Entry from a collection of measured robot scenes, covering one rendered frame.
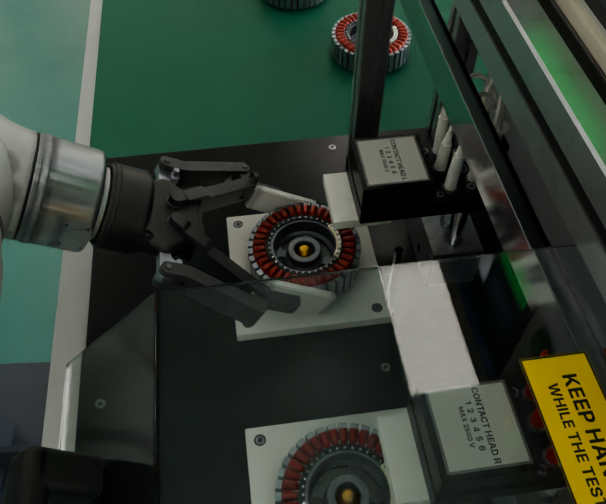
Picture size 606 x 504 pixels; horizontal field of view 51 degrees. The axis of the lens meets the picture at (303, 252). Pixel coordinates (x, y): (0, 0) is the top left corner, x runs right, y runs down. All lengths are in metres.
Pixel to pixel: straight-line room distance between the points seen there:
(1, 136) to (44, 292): 1.19
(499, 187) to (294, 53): 0.62
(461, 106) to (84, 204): 0.29
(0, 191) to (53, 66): 1.87
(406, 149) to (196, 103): 0.39
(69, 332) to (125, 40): 0.50
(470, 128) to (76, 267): 0.47
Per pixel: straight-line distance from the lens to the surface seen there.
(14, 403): 1.55
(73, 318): 0.70
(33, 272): 1.75
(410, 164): 0.56
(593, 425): 0.29
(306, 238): 0.64
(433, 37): 0.49
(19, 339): 1.65
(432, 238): 0.63
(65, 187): 0.52
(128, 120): 0.88
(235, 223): 0.69
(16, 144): 0.53
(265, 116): 0.86
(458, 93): 0.45
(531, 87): 0.36
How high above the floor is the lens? 1.31
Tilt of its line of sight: 53 degrees down
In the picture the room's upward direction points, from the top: straight up
